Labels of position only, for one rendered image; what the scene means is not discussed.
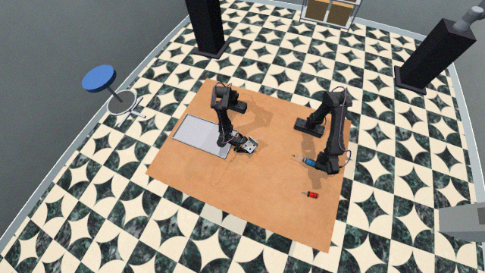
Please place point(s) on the blue electric screwdriver barrel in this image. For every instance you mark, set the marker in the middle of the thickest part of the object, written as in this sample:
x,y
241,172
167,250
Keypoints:
x,y
308,162

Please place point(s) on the red screwdriver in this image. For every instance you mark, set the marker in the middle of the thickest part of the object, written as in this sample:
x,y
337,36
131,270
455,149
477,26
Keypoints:
x,y
313,195

